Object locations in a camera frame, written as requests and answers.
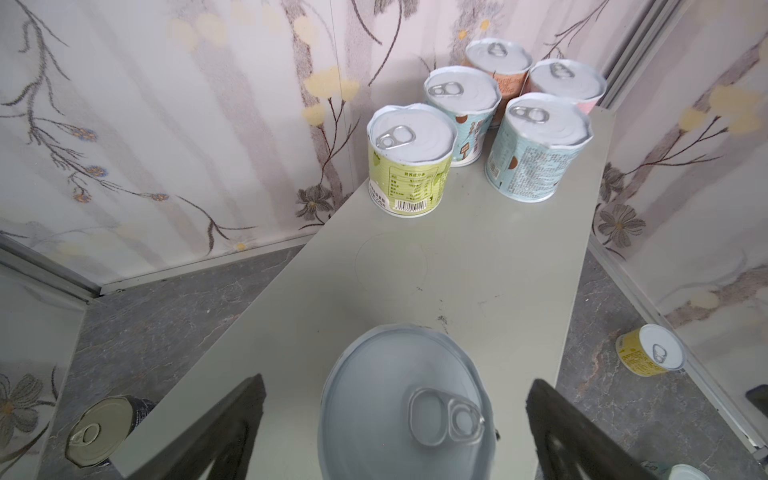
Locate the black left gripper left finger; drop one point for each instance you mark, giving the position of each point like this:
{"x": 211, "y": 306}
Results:
{"x": 219, "y": 445}

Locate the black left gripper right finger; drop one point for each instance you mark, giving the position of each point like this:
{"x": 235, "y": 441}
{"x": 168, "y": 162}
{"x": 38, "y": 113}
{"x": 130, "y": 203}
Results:
{"x": 569, "y": 445}

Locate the yellow labelled can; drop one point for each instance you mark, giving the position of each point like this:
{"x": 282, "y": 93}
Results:
{"x": 651, "y": 350}

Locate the pink labelled white-lid can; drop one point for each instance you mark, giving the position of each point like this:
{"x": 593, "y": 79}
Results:
{"x": 405, "y": 402}

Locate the light blue can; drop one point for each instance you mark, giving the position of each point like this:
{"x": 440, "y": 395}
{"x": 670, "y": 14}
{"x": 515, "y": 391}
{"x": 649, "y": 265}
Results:
{"x": 539, "y": 137}

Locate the green labelled can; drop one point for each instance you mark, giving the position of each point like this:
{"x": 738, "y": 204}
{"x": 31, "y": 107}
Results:
{"x": 410, "y": 151}

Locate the teal labelled white-lid can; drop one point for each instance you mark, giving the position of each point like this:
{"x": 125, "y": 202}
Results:
{"x": 470, "y": 98}

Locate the pink fruit labelled can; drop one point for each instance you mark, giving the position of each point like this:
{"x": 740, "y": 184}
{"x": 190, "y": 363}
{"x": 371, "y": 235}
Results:
{"x": 573, "y": 81}

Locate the orange labelled can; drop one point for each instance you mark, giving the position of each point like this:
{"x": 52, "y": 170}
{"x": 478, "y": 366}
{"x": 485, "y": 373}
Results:
{"x": 507, "y": 62}

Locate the white-lid can front right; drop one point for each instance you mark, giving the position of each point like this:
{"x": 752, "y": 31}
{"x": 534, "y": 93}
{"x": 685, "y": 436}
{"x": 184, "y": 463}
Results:
{"x": 664, "y": 471}

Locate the dark blue tomato can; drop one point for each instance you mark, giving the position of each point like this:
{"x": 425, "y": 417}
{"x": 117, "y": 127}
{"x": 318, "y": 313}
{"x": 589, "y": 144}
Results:
{"x": 103, "y": 428}

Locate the grey metal cabinet box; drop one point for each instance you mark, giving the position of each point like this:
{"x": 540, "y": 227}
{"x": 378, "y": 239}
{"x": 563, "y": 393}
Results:
{"x": 499, "y": 277}

